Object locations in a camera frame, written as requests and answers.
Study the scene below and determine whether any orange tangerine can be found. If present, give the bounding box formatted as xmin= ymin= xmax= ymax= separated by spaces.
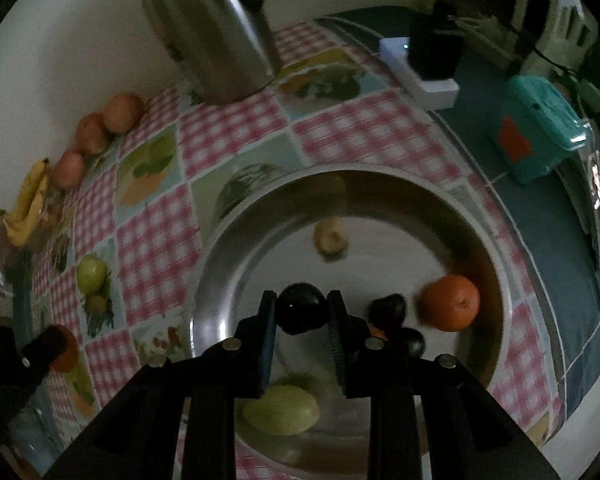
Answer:
xmin=50 ymin=324 xmax=79 ymax=374
xmin=418 ymin=274 xmax=480 ymax=333
xmin=370 ymin=326 xmax=387 ymax=340

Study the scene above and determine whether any dark plum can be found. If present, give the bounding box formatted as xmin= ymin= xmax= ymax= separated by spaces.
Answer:
xmin=396 ymin=326 xmax=426 ymax=358
xmin=275 ymin=283 xmax=327 ymax=336
xmin=366 ymin=294 xmax=407 ymax=333

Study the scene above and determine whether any checkered fruit-print tablecloth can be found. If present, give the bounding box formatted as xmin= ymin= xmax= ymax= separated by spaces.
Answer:
xmin=7 ymin=6 xmax=600 ymax=480

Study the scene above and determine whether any lower yellow banana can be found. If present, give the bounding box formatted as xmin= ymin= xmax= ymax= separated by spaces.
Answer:
xmin=0 ymin=172 xmax=50 ymax=249

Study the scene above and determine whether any yellow banana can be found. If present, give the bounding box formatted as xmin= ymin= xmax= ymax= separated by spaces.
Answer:
xmin=3 ymin=158 xmax=50 ymax=224
xmin=0 ymin=172 xmax=50 ymax=249

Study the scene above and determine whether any upper yellow banana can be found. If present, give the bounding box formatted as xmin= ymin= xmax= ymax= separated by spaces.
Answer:
xmin=3 ymin=158 xmax=50 ymax=224

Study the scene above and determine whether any stainless steel round plate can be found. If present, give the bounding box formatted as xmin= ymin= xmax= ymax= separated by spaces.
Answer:
xmin=185 ymin=164 xmax=513 ymax=479

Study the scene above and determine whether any left red apple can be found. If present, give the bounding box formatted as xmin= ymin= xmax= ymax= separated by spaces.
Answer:
xmin=53 ymin=150 xmax=86 ymax=190

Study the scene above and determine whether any red apple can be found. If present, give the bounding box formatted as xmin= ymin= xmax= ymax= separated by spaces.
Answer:
xmin=53 ymin=150 xmax=86 ymax=190
xmin=102 ymin=92 xmax=145 ymax=134
xmin=74 ymin=113 xmax=109 ymax=156

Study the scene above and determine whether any middle red apple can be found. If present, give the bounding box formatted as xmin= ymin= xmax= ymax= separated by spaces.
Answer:
xmin=74 ymin=113 xmax=109 ymax=156

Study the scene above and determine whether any right red apple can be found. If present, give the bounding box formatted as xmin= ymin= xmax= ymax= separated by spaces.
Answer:
xmin=102 ymin=92 xmax=145 ymax=134

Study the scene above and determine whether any teal tissue pack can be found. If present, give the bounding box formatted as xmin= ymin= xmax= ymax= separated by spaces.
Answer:
xmin=491 ymin=75 xmax=588 ymax=184

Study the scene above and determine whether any white power strip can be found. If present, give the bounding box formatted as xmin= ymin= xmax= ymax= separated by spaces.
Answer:
xmin=378 ymin=36 xmax=460 ymax=110

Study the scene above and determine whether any black power adapter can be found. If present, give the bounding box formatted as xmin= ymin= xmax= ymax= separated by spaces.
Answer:
xmin=410 ymin=14 xmax=465 ymax=79

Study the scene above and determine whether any white plastic chair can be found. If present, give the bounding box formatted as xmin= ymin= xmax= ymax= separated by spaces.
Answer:
xmin=512 ymin=0 xmax=598 ymax=78

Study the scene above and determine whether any stainless steel thermos jug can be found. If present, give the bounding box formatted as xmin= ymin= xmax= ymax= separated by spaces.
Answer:
xmin=140 ymin=0 xmax=283 ymax=104

